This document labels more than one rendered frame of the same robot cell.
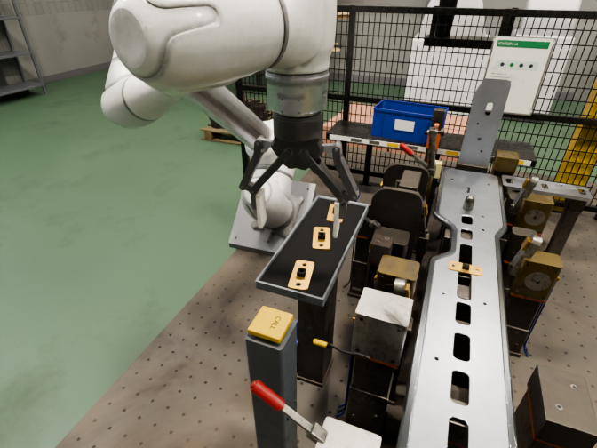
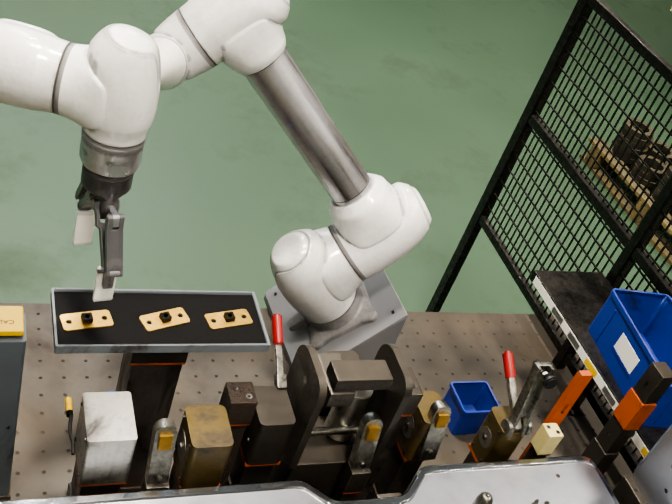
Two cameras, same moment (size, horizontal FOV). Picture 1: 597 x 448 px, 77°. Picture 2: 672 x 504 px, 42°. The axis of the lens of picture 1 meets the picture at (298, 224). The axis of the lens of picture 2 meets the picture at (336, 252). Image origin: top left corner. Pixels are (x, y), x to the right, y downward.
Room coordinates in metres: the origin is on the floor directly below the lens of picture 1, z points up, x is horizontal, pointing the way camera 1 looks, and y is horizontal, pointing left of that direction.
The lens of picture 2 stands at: (-0.02, -0.94, 2.26)
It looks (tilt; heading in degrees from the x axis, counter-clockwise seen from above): 36 degrees down; 39
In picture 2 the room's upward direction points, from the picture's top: 21 degrees clockwise
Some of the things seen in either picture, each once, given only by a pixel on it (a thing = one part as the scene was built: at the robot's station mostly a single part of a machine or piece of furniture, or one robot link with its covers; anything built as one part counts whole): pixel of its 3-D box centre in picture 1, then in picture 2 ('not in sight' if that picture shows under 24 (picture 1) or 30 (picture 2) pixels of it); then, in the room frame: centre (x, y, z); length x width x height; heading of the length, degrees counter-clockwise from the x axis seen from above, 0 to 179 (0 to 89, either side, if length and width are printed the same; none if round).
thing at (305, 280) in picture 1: (301, 273); (87, 318); (0.57, -0.01, 1.17); 0.08 x 0.04 x 0.01; 168
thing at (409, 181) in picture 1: (391, 247); (321, 445); (0.95, -0.29, 0.95); 0.18 x 0.13 x 0.49; 158
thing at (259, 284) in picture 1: (320, 240); (161, 320); (0.69, -0.05, 1.16); 0.37 x 0.14 x 0.02; 158
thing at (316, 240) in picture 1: (322, 236); (165, 317); (0.70, -0.05, 1.17); 0.08 x 0.04 x 0.01; 176
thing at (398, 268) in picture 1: (383, 322); (186, 485); (0.70, -0.22, 0.89); 0.12 x 0.08 x 0.38; 68
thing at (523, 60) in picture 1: (513, 76); not in sight; (1.69, -0.91, 1.30); 0.23 x 0.02 x 0.31; 68
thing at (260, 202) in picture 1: (261, 208); (84, 227); (0.58, 0.07, 1.30); 0.03 x 0.01 x 0.07; 167
